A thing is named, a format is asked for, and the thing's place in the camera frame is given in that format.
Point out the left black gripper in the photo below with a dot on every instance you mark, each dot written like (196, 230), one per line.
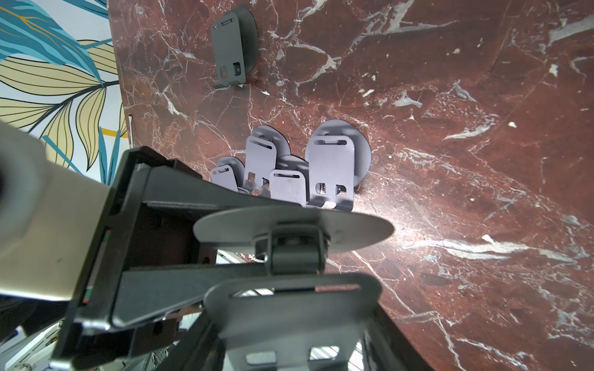
(116, 313)

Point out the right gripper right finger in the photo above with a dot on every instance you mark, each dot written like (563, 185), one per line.
(387, 348)

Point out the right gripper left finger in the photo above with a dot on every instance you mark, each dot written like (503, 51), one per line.
(199, 349)

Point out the dark grey stand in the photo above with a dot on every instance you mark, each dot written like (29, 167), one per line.
(235, 46)
(295, 317)

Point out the lavender stand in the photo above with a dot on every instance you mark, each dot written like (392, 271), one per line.
(339, 158)
(229, 174)
(263, 148)
(289, 181)

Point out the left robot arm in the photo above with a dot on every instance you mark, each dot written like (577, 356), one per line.
(48, 218)

